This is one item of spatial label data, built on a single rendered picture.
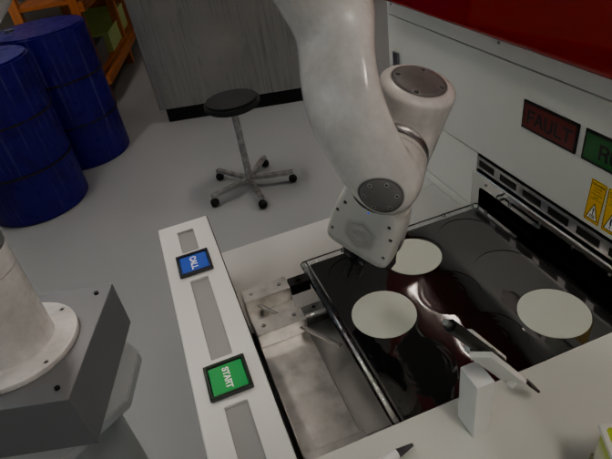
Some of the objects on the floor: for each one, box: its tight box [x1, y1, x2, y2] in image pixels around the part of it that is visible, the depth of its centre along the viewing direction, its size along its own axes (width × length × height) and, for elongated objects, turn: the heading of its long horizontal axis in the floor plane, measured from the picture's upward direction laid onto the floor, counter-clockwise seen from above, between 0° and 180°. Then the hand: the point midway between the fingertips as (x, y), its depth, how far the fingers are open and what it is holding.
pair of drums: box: [0, 15, 129, 228], centre depth 318 cm, size 74×120×88 cm, turn 16°
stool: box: [203, 88, 297, 209], centre depth 280 cm, size 49×51×54 cm
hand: (354, 265), depth 77 cm, fingers closed
